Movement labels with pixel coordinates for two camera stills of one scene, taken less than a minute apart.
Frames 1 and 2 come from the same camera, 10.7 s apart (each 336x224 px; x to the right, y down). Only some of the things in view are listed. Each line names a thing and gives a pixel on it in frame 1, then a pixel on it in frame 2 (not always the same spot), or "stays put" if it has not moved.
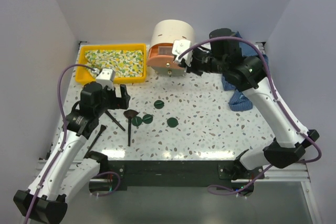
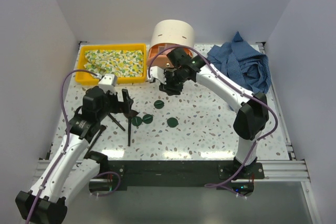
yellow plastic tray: x=128 y=61 stays put
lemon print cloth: x=126 y=63 stays put
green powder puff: x=147 y=118 stays put
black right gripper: x=192 y=68 → x=168 y=87
